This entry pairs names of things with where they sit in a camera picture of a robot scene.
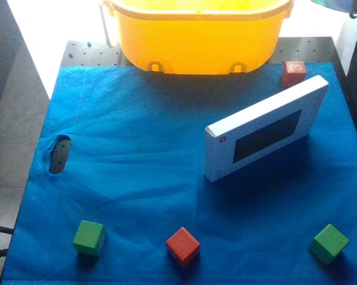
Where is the yellow plastic bin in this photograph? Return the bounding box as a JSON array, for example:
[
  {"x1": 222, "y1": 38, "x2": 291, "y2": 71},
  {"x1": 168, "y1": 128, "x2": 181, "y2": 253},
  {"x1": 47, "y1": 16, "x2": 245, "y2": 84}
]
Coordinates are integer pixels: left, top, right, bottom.
[{"x1": 103, "y1": 0, "x2": 295, "y2": 75}]

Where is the plain red cube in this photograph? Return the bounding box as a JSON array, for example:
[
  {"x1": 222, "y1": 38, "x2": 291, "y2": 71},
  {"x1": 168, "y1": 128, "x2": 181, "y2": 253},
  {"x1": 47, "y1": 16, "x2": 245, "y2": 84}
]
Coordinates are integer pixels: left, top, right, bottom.
[{"x1": 165, "y1": 227, "x2": 202, "y2": 270}]

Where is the green cube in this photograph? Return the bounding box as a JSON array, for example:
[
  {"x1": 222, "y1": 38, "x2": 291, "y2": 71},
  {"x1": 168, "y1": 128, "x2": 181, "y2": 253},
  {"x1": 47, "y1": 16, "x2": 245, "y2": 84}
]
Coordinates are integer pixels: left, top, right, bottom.
[
  {"x1": 72, "y1": 220, "x2": 107, "y2": 258},
  {"x1": 308, "y1": 223, "x2": 350, "y2": 266}
]

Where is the red cube with white print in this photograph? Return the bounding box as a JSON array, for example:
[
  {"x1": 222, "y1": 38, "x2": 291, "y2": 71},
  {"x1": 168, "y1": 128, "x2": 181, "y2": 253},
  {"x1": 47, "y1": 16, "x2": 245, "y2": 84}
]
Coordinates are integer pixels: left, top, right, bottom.
[{"x1": 280, "y1": 61, "x2": 307, "y2": 88}]

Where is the white product box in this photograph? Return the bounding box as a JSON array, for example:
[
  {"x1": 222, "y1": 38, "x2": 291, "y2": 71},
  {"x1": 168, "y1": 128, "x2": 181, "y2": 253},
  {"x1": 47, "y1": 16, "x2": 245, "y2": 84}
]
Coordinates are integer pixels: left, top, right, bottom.
[{"x1": 204, "y1": 74, "x2": 330, "y2": 182}]

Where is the blue cloth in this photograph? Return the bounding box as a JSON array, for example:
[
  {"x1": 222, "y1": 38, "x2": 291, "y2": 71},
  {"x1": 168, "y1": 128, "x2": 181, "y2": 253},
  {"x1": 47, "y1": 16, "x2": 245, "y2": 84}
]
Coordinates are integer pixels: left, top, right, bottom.
[{"x1": 2, "y1": 62, "x2": 357, "y2": 285}]

